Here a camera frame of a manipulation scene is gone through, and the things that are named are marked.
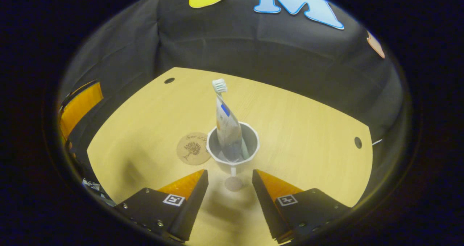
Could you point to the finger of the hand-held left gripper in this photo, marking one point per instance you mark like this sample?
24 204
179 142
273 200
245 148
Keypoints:
81 103

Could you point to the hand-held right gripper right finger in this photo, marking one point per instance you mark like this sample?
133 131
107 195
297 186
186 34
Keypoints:
266 209

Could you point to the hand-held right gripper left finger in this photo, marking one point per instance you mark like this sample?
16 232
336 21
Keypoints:
192 209

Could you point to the round cork coaster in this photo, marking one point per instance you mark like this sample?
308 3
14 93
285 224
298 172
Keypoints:
190 149

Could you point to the white toothpaste tube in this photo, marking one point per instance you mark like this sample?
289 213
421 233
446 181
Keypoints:
228 130

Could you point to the white toothbrush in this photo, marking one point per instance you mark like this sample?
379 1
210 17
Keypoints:
219 86

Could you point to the light wooden desktop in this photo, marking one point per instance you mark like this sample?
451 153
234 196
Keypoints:
308 148

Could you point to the black and white patterned object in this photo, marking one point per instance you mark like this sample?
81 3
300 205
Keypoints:
96 191

